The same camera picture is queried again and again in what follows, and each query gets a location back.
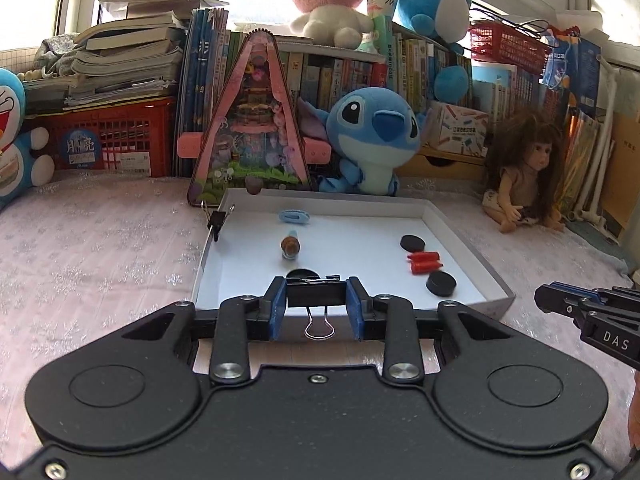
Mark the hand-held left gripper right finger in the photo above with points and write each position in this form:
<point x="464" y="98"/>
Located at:
<point x="356" y="310"/>

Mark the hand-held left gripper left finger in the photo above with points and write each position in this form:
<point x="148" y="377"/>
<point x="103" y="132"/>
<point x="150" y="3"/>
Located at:
<point x="277" y="307"/>

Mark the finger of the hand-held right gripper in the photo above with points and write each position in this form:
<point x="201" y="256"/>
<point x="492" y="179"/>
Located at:
<point x="620" y="296"/>
<point x="562" y="300"/>

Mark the large black binder clip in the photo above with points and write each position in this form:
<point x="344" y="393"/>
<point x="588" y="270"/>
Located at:
<point x="316" y="294"/>

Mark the brown snail figurine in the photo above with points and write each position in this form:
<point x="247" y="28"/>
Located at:
<point x="290" y="246"/>

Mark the white cardboard box tray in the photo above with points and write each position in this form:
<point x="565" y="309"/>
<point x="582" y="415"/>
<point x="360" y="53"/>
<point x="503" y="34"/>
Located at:
<point x="360" y="240"/>

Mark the red crayon-shaped piece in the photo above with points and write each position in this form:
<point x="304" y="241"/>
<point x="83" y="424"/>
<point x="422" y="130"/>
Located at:
<point x="422" y="257"/>
<point x="427" y="267"/>

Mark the black round lid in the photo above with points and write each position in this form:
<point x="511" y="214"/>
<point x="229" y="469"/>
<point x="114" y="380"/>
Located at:
<point x="412" y="242"/>

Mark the black round tin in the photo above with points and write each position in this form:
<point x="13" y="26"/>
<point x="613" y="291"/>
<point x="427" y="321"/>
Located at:
<point x="441" y="282"/>

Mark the light blue hair clip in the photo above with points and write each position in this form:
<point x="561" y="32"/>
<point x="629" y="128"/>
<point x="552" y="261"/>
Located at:
<point x="295" y="216"/>

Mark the small black binder clip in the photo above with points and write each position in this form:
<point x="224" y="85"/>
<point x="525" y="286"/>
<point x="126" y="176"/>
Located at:
<point x="217" y="220"/>

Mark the brown cardboard box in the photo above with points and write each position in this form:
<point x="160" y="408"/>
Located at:
<point x="625" y="170"/>

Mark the brown-haired doll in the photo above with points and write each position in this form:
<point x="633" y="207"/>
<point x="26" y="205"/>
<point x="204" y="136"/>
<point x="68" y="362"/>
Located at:
<point x="530" y="170"/>

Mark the row of picture books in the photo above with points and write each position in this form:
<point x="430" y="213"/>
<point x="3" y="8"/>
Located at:
<point x="582" y="160"/>

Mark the white pipe rack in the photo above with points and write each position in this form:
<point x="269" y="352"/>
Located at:
<point x="607" y="135"/>

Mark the wooden drawer box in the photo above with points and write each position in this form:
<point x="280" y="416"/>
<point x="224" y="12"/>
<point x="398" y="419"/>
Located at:
<point x="450" y="162"/>

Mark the pink triangular dollhouse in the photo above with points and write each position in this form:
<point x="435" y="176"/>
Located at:
<point x="250" y="130"/>

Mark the blue alien plush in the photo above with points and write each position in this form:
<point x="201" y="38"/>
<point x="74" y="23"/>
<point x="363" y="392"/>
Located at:
<point x="372" y="130"/>

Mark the snowflake tablecloth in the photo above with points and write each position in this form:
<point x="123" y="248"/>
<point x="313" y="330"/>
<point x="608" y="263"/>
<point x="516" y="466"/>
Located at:
<point x="100" y="240"/>

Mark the white label printer box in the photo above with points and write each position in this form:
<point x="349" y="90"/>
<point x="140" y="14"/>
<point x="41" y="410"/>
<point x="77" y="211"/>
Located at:
<point x="460" y="127"/>

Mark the row of blue-spined books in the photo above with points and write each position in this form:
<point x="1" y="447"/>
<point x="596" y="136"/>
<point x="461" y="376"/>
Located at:
<point x="515" y="90"/>

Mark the large red plastic crate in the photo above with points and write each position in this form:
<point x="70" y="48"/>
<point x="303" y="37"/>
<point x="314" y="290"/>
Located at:
<point x="125" y="135"/>

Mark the blue paper bag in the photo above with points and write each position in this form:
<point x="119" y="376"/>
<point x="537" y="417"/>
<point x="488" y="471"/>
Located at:
<point x="575" y="65"/>

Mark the row of shelf books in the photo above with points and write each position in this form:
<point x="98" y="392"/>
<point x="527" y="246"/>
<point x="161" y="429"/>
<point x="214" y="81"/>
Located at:
<point x="320" y="75"/>

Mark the row of green-spined books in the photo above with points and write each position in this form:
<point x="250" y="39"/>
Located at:
<point x="415" y="70"/>

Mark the row of thin blue books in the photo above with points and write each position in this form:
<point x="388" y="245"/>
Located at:
<point x="202" y="70"/>

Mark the small red plastic basket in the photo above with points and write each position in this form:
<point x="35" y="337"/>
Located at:
<point x="510" y="47"/>

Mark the stack of paper books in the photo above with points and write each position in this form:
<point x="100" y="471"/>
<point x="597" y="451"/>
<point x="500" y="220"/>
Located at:
<point x="130" y="55"/>

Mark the blue white cat plush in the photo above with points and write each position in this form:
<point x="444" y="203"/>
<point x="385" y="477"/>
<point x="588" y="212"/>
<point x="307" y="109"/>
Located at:
<point x="15" y="145"/>

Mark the pink white bunny plush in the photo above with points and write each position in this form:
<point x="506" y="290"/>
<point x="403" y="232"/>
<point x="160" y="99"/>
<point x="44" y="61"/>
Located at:
<point x="327" y="0"/>

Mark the blue white penguin plush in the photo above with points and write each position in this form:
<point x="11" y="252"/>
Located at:
<point x="435" y="0"/>

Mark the grey patterned cloth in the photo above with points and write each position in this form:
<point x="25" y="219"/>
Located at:
<point x="57" y="55"/>

